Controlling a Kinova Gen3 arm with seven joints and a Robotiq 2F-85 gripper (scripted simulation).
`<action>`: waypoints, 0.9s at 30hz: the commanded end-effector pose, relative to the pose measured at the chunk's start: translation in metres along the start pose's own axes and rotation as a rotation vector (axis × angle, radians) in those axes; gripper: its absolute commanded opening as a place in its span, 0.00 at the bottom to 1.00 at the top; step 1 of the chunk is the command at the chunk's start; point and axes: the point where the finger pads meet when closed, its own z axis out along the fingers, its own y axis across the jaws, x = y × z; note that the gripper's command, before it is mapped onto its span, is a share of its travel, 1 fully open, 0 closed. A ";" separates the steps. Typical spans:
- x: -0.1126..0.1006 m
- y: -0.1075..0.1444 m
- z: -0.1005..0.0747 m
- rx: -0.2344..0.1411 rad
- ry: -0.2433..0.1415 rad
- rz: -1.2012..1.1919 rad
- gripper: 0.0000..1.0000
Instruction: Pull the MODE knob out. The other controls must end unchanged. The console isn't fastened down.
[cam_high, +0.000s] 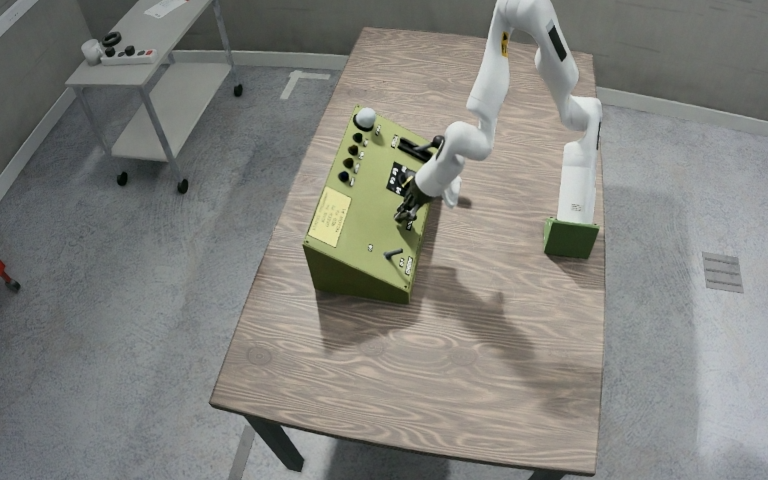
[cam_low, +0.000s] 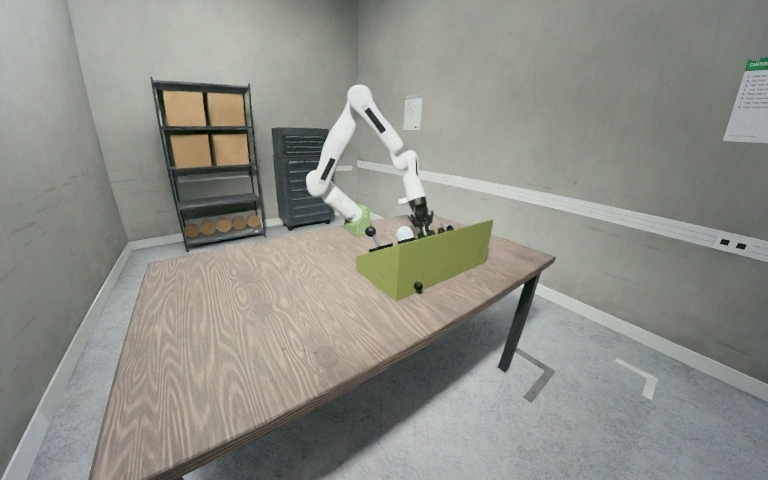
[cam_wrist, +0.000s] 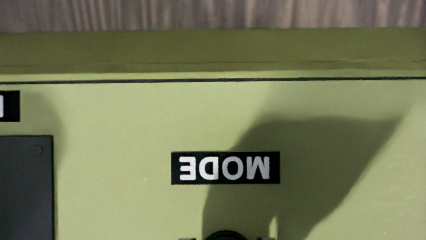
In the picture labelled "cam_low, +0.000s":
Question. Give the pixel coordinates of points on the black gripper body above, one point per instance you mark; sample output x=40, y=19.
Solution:
x=418, y=204

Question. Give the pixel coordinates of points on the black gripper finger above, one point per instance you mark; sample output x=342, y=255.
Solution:
x=416, y=223
x=429, y=219

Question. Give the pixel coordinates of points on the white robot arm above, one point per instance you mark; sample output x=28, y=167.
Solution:
x=359, y=98

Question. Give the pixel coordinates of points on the olive green control console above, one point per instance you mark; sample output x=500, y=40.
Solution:
x=404, y=269

